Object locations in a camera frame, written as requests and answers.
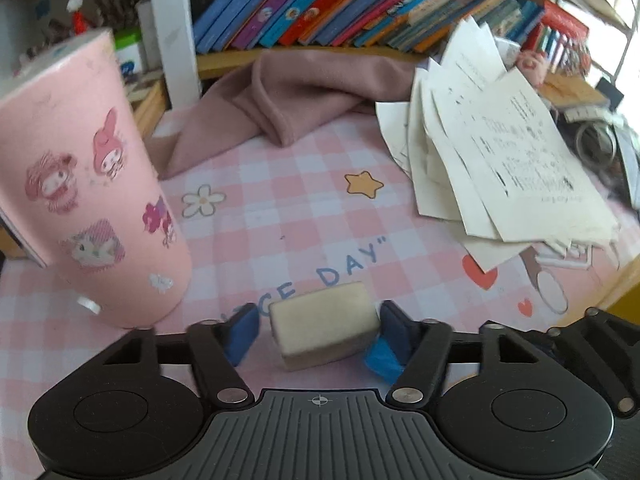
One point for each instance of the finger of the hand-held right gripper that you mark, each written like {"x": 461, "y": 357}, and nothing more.
{"x": 605, "y": 355}

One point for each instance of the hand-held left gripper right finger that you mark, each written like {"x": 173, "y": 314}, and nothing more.
{"x": 395, "y": 327}

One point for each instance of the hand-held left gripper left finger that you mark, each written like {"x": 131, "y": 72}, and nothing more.
{"x": 242, "y": 332}

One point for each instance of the beige eraser block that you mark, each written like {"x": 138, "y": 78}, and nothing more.
{"x": 320, "y": 322}

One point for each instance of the pink checkered tablecloth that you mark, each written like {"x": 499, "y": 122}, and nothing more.
{"x": 300, "y": 240}

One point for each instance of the pink cylindrical sticker container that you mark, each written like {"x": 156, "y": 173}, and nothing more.
{"x": 100, "y": 200}

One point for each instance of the stack of printed papers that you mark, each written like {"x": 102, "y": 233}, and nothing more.
{"x": 505, "y": 150}

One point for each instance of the wooden chessboard box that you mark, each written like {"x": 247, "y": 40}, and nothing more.
{"x": 147, "y": 107}

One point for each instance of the dusty pink cloth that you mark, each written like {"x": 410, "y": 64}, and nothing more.
{"x": 300, "y": 95}

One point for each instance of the pink pig toy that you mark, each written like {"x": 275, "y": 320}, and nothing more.
{"x": 531, "y": 66}

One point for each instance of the green white small box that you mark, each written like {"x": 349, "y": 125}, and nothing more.
{"x": 129, "y": 52}

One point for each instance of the row of colourful books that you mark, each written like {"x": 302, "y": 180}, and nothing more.
{"x": 350, "y": 5}

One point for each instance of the red boxed book set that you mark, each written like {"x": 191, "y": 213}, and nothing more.
{"x": 562, "y": 30}

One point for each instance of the white shelf post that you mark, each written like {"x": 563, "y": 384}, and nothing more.
{"x": 172, "y": 35}

